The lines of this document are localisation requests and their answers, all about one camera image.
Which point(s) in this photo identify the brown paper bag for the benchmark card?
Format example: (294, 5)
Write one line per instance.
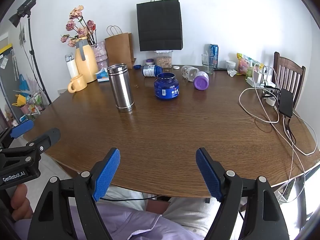
(119, 47)

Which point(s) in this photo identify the white charger plug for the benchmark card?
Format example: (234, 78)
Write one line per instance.
(257, 74)

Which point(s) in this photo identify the black tripod stand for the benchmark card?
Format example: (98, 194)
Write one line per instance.
(36, 62)

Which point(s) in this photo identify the blue bag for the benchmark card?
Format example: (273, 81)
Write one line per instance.
(23, 80)

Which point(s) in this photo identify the black paper bag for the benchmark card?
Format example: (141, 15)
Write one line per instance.
(159, 25)

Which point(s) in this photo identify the yellow thermos jug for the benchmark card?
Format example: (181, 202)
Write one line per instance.
(85, 60)

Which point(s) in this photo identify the clear food container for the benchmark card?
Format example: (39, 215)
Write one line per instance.
(164, 60)

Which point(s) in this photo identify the blue drink can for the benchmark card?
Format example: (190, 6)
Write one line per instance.
(213, 51)

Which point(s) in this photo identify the wooden chair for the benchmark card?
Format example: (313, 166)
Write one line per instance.
(291, 78)

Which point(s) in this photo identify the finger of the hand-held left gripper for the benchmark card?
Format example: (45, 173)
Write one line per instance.
(23, 128)
(46, 138)

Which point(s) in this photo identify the clear drinking glass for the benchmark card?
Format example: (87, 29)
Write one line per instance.
(208, 64)

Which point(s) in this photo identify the blue tissue pack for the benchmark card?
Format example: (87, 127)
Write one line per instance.
(102, 76)

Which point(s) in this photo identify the white jar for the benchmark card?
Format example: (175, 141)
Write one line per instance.
(230, 65)

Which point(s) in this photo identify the blue lid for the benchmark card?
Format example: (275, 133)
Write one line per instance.
(137, 66)

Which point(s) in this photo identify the stainless steel cup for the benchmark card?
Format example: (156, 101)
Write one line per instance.
(121, 88)

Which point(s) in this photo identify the person's purple shirt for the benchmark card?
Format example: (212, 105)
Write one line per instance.
(130, 223)

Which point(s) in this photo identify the yellow mug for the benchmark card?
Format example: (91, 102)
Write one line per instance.
(77, 83)

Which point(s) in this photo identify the blue bottle with label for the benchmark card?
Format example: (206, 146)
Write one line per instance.
(152, 70)

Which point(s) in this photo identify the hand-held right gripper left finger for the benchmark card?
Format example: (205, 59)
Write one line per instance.
(107, 175)

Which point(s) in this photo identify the white power strip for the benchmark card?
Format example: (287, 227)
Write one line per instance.
(255, 82)

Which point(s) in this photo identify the pink vase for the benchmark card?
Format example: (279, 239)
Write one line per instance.
(100, 53)

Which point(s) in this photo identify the clear bottle with purple lid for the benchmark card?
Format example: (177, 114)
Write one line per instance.
(195, 77)

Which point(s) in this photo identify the person's left hand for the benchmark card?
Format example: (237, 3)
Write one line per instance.
(21, 201)

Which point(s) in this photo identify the crumpled white tissue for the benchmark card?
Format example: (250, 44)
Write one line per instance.
(232, 72)

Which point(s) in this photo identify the cluttered storage rack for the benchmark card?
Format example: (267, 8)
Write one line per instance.
(27, 105)

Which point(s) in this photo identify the small purple lid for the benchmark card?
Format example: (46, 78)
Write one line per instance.
(149, 61)

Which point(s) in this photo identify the black video camera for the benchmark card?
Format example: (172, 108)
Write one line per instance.
(23, 8)

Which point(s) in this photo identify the colourful snack packets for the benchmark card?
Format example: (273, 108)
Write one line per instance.
(246, 65)

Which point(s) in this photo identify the blue jar without lid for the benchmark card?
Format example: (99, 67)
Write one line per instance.
(166, 87)

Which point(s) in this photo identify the dried pink flowers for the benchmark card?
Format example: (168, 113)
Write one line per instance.
(79, 27)

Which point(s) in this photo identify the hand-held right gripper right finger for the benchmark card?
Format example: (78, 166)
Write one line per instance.
(209, 176)

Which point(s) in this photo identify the black phone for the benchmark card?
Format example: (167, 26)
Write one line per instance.
(286, 103)

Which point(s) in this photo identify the white thermos bottle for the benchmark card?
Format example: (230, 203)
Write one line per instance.
(71, 66)

